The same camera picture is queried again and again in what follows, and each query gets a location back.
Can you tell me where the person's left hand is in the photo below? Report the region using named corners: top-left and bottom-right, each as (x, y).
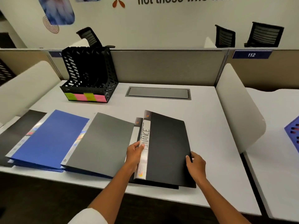
top-left (126, 141), bottom-right (145, 172)

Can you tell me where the person's right hand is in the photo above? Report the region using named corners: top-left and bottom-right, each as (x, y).
top-left (185, 151), bottom-right (207, 183)

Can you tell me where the black folder with white spine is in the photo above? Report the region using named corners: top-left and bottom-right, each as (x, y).
top-left (134, 110), bottom-right (197, 189)
top-left (126, 117), bottom-right (180, 191)

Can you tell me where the person's right forearm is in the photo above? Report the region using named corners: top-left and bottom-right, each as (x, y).
top-left (196, 177), bottom-right (251, 224)

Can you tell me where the person's left forearm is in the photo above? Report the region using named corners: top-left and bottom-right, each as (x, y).
top-left (88, 166), bottom-right (139, 218)

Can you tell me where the grey folder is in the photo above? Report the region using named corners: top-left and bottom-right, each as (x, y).
top-left (60, 112), bottom-right (135, 179)

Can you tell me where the white curved desk divider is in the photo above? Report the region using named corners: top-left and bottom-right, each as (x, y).
top-left (0, 61), bottom-right (62, 126)
top-left (215, 63), bottom-right (267, 154)

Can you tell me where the grey partition panel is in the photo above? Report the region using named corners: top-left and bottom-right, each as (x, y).
top-left (110, 49), bottom-right (229, 87)

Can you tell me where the white sleeve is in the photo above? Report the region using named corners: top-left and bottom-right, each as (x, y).
top-left (67, 208), bottom-right (109, 224)

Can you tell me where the blue folder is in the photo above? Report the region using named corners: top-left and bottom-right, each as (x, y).
top-left (6, 110), bottom-right (90, 172)

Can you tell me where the black perforated file rack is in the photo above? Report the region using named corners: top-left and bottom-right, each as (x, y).
top-left (60, 46), bottom-right (119, 103)

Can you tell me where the blue perforated file rack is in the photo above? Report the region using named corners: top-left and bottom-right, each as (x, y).
top-left (284, 116), bottom-right (299, 154)

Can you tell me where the beige partition panel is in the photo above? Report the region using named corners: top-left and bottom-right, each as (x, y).
top-left (0, 49), bottom-right (64, 80)
top-left (225, 49), bottom-right (299, 92)

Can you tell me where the black mesh office chair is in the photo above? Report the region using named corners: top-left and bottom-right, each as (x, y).
top-left (244, 21), bottom-right (285, 48)
top-left (0, 58), bottom-right (17, 87)
top-left (76, 27), bottom-right (115, 48)
top-left (215, 25), bottom-right (236, 48)

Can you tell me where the black folder with clear spine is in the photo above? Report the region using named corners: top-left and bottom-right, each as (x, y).
top-left (0, 110), bottom-right (47, 167)

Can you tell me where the grey desk cable hatch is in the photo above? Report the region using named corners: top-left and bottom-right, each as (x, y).
top-left (125, 86), bottom-right (192, 101)

